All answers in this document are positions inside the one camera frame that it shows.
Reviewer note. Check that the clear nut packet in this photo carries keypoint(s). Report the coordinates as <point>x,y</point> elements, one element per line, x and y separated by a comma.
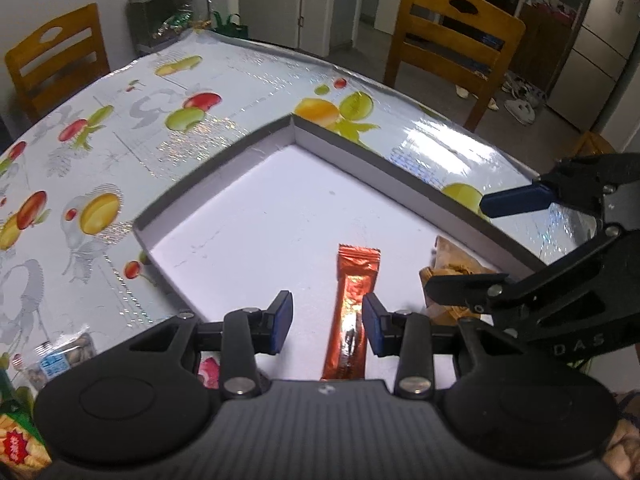
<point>65,357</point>

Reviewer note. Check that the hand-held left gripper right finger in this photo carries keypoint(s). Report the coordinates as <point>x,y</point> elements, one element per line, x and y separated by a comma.
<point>372,327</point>

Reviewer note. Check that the white slipper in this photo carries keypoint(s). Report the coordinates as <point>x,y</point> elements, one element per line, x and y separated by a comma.
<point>520,110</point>

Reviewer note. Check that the green chips bag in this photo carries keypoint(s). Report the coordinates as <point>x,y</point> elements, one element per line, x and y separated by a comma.
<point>20,440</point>

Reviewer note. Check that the dark wooden cabinet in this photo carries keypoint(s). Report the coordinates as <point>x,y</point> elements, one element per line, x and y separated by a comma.
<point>540,40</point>

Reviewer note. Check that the orange foil snack stick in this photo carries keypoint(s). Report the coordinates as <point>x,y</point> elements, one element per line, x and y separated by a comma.
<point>352,285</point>

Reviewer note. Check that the fruit print tablecloth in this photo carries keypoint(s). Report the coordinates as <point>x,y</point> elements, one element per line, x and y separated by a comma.
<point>225,85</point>

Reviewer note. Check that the pile of wrapped candies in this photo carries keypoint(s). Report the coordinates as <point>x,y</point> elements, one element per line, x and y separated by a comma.
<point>172,25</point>

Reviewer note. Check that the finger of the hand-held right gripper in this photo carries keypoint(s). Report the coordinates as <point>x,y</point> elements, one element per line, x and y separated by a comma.
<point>465,292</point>
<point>515,200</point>

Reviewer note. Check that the white cardboard box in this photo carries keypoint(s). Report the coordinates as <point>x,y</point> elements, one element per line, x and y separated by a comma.
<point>275,210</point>

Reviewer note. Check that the brown snack packet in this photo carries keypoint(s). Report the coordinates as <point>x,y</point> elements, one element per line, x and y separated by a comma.
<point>452,260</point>

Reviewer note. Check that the silver refrigerator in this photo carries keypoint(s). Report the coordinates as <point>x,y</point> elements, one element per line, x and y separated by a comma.
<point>600,50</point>

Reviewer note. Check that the beige slipper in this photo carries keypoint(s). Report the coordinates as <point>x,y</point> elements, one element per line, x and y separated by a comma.
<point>492,105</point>
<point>462,91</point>

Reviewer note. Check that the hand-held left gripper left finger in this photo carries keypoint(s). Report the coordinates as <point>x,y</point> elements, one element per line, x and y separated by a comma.
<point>282,322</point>

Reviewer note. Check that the pink snack packet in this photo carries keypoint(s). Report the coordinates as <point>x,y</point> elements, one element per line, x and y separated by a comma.
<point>210,371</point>

